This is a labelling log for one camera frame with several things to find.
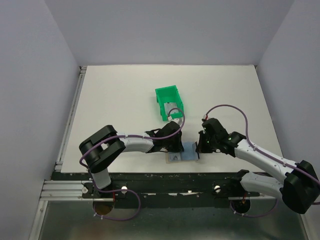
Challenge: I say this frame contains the silver card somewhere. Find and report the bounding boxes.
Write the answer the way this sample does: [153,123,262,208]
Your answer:
[164,102,179,116]
[168,152,181,163]

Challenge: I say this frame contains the green plastic bin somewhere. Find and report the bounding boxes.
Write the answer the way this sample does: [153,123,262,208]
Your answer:
[155,85,184,122]

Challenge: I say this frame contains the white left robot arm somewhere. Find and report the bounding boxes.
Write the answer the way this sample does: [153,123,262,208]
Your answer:
[79,120,184,198]

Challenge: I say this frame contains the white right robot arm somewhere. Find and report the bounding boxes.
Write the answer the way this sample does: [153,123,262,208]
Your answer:
[196,118,320,214]

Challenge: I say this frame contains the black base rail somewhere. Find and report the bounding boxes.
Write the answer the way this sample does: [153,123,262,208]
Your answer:
[50,172,259,209]

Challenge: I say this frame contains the aluminium frame rail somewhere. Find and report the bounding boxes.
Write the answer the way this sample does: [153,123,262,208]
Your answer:
[39,178,93,201]

